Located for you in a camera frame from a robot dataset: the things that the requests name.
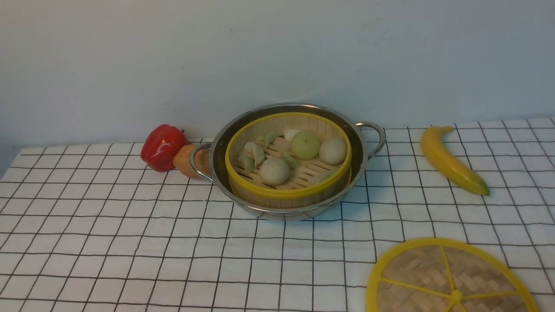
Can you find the yellow rimmed bamboo steamer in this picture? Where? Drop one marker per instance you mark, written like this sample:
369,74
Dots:
312,183

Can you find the yellow woven bamboo steamer lid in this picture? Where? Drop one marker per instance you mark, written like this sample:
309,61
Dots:
444,275

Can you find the stainless steel pot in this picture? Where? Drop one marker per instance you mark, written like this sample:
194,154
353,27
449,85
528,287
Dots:
366,138

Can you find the pink white dumpling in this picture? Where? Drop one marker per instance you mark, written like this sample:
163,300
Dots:
281,144

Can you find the white round bun front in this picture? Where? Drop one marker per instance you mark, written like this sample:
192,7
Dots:
274,171

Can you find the green dumpling centre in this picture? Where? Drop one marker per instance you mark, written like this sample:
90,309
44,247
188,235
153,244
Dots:
292,162

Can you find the green dumpling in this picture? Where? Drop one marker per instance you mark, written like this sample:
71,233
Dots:
292,162
247,163

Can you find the pale dumpling front left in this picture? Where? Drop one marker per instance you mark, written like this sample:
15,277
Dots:
256,151

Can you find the green dumpling left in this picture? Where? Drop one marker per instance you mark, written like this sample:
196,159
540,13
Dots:
247,163

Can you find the red bell pepper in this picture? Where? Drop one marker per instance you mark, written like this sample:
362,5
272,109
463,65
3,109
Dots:
161,146

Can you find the yellow banana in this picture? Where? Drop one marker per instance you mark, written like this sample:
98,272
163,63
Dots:
447,164

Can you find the white checkered tablecloth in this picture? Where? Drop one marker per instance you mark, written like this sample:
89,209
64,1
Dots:
89,228

